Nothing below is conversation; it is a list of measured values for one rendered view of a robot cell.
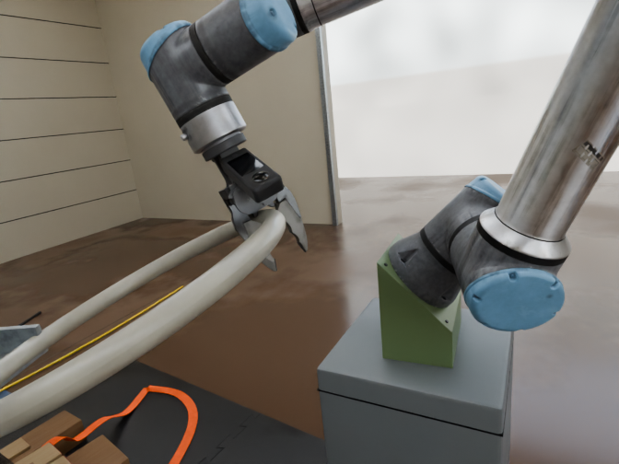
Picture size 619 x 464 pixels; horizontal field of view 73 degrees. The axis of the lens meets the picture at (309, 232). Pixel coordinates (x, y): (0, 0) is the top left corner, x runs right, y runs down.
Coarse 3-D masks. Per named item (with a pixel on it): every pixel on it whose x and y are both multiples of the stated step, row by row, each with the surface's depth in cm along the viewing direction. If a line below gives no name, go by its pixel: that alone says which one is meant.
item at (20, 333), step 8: (0, 328) 68; (8, 328) 68; (16, 328) 67; (24, 328) 67; (32, 328) 67; (40, 328) 68; (0, 336) 68; (8, 336) 68; (16, 336) 67; (24, 336) 67; (32, 336) 67; (0, 344) 68; (8, 344) 68; (16, 344) 68; (0, 352) 69; (8, 352) 68; (32, 360) 65; (24, 368) 64
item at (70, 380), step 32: (224, 224) 76; (192, 256) 79; (256, 256) 45; (128, 288) 78; (192, 288) 39; (224, 288) 41; (64, 320) 71; (160, 320) 37; (32, 352) 65; (96, 352) 35; (128, 352) 35; (0, 384) 59; (32, 384) 35; (64, 384) 34; (96, 384) 35; (0, 416) 34; (32, 416) 34
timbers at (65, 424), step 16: (64, 416) 203; (32, 432) 194; (48, 432) 193; (64, 432) 193; (80, 432) 199; (32, 448) 184; (64, 448) 194; (80, 448) 178; (96, 448) 177; (112, 448) 176
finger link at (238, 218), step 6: (234, 204) 62; (234, 210) 62; (234, 216) 62; (240, 216) 63; (246, 216) 63; (234, 222) 62; (240, 222) 63; (240, 228) 63; (240, 234) 63; (246, 234) 63
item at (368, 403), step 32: (352, 352) 102; (480, 352) 96; (512, 352) 110; (320, 384) 98; (352, 384) 93; (384, 384) 89; (416, 384) 88; (448, 384) 86; (480, 384) 85; (352, 416) 96; (384, 416) 91; (416, 416) 88; (448, 416) 84; (480, 416) 81; (352, 448) 99; (384, 448) 94; (416, 448) 90; (448, 448) 86; (480, 448) 83
